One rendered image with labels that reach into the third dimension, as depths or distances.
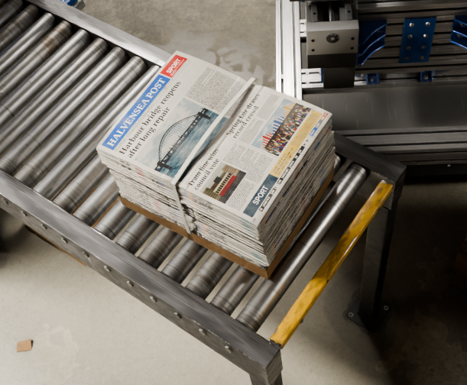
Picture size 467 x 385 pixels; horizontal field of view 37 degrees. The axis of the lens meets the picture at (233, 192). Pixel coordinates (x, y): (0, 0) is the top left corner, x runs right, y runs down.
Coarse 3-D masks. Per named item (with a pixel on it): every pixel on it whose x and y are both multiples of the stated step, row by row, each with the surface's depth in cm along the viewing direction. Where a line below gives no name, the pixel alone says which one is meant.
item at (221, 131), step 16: (240, 80) 142; (224, 96) 140; (256, 96) 139; (240, 112) 138; (224, 128) 136; (192, 144) 135; (208, 144) 134; (176, 160) 133; (192, 160) 132; (192, 176) 130; (176, 208) 140; (192, 208) 135; (192, 224) 143
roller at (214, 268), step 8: (216, 256) 147; (208, 264) 146; (216, 264) 146; (224, 264) 147; (200, 272) 146; (208, 272) 145; (216, 272) 146; (224, 272) 147; (192, 280) 145; (200, 280) 144; (208, 280) 145; (216, 280) 146; (192, 288) 144; (200, 288) 144; (208, 288) 144; (200, 296) 144
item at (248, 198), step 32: (288, 96) 138; (256, 128) 135; (288, 128) 134; (320, 128) 133; (224, 160) 132; (256, 160) 131; (288, 160) 130; (320, 160) 139; (192, 192) 129; (224, 192) 128; (256, 192) 127; (288, 192) 132; (224, 224) 132; (256, 224) 124; (288, 224) 138; (256, 256) 137
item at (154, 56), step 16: (32, 0) 197; (48, 0) 196; (64, 16) 192; (80, 16) 191; (96, 32) 187; (112, 32) 186; (112, 48) 187; (128, 48) 183; (144, 48) 182; (160, 48) 182; (160, 64) 178; (336, 144) 159; (352, 144) 159; (352, 160) 156; (368, 160) 156; (384, 160) 155; (336, 176) 166; (368, 176) 157; (384, 176) 153; (400, 176) 153; (368, 192) 162; (400, 192) 161
